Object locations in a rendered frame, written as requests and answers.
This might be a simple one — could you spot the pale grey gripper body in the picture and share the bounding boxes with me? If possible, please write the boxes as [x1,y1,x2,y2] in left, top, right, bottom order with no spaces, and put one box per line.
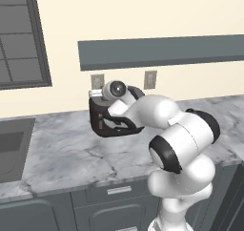
[88,89,104,99]

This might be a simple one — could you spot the dark grey framed window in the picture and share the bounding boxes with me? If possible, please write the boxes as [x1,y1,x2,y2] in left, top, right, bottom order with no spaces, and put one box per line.
[0,0,53,92]

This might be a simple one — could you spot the grey sink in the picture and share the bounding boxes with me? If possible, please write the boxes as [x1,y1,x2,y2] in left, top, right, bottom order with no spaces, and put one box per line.
[0,116,36,184]

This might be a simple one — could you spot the dark grey drawer front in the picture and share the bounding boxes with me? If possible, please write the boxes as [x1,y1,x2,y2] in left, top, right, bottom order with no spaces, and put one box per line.
[70,178,159,209]

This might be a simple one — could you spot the dark grey cabinet door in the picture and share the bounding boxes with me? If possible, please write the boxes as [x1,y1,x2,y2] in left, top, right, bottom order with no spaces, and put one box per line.
[72,203,161,231]
[0,192,74,231]

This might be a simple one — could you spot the dark grey corner cabinet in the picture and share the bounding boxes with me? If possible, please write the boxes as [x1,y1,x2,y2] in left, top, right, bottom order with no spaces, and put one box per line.
[185,162,244,231]

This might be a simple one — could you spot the grey wall outlet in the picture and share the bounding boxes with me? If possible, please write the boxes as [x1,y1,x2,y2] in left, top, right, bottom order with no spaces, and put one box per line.
[143,70,158,91]
[90,73,106,92]

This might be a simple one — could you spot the dark grey wall shelf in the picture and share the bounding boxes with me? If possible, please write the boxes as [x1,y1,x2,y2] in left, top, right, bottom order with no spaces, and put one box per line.
[77,33,244,73]

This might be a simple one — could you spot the silver drawer handle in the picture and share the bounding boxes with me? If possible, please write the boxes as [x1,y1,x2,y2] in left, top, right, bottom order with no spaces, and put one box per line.
[106,185,133,196]

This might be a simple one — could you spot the silver cabinet door handle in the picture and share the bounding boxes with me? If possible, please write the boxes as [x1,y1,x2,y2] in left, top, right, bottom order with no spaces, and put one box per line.
[115,226,139,231]

